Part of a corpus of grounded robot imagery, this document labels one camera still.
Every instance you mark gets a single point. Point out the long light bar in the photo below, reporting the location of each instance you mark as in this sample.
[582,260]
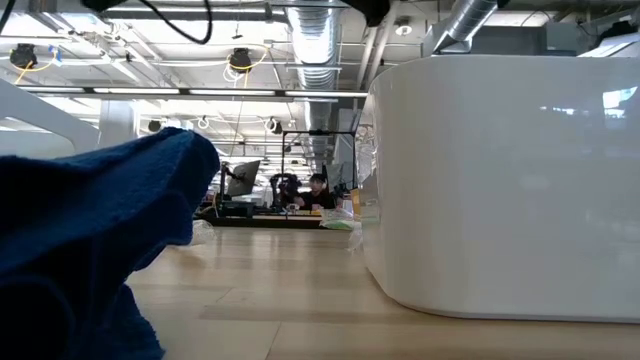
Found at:
[150,91]

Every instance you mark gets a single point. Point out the silver ventilation duct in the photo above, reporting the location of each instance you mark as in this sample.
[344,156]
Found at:
[465,20]
[315,50]

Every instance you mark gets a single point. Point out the black background robot arm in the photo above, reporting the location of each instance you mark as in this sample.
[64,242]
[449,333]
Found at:
[285,187]

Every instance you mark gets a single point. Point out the blue cloth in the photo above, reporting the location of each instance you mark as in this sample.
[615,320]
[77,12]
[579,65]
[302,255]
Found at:
[75,240]

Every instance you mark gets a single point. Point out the cluttered background desk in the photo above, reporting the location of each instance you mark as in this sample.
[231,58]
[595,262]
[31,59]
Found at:
[240,207]

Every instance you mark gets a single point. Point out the grey background monitor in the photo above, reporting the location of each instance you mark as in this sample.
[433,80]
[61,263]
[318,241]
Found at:
[244,177]

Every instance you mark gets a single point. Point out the white plastic bin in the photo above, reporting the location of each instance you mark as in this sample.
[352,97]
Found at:
[500,190]

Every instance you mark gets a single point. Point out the white ceiling sensor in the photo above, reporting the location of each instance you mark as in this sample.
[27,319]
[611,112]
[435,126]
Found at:
[403,29]

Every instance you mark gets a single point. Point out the black ceiling camera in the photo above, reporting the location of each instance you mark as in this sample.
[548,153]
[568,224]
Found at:
[22,55]
[240,59]

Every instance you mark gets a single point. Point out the green toothbrush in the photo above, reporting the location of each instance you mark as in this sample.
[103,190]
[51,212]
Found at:
[340,225]

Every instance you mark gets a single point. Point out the person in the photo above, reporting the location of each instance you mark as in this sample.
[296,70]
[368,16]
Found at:
[317,199]

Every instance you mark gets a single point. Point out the black dome camera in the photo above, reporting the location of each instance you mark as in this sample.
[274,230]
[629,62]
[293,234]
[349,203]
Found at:
[154,126]
[274,125]

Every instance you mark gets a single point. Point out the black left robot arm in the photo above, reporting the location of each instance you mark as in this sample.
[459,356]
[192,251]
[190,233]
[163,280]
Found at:
[102,4]

